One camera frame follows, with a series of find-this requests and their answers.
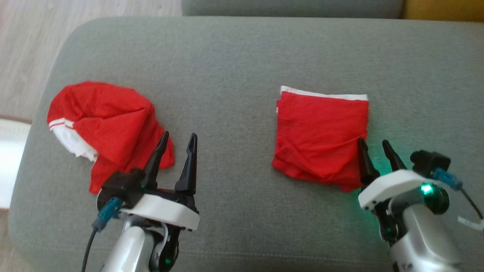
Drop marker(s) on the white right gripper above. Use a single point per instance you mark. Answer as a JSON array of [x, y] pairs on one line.
[[393, 185]]

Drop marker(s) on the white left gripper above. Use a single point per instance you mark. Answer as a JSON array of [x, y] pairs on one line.
[[166, 209]]

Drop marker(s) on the red shorts with white trim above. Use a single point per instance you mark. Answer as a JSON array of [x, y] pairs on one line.
[[317, 136]]

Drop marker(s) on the red Bulls basketball jersey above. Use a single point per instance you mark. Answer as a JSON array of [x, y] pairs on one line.
[[113, 121]]

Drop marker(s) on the large grey sofa seat cushion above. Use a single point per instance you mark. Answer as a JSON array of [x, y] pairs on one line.
[[234, 68]]

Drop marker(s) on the yellow sofa backrest cushion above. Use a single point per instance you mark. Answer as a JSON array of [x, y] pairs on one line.
[[442, 9]]

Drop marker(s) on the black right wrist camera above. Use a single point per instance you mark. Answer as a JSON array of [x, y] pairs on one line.
[[431, 160]]

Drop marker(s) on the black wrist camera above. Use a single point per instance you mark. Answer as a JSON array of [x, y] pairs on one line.
[[123, 187], [431, 160]]

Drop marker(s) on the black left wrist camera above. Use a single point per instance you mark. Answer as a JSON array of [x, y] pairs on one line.
[[123, 187]]

